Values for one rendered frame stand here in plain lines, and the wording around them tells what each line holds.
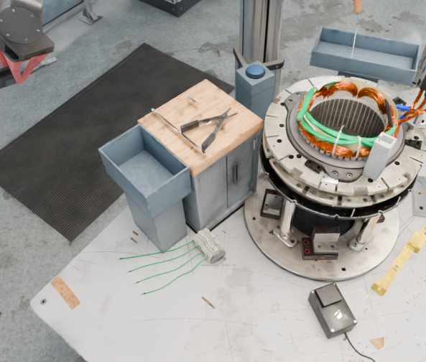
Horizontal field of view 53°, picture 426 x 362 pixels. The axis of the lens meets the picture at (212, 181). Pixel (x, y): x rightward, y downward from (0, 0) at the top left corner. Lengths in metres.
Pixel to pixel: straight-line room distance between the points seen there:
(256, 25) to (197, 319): 0.77
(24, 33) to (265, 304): 0.72
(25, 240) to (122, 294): 1.19
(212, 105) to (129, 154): 0.21
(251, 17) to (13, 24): 0.72
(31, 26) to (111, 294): 0.64
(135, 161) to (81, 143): 1.47
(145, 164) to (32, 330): 1.16
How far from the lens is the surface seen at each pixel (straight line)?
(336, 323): 0.98
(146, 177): 0.96
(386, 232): 1.14
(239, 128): 0.92
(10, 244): 2.21
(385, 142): 0.80
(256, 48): 1.28
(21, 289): 2.08
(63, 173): 2.34
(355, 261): 1.08
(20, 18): 0.65
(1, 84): 0.81
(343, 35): 1.22
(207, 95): 1.00
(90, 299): 1.07
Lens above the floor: 1.73
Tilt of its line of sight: 53 degrees down
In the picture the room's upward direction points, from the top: 3 degrees counter-clockwise
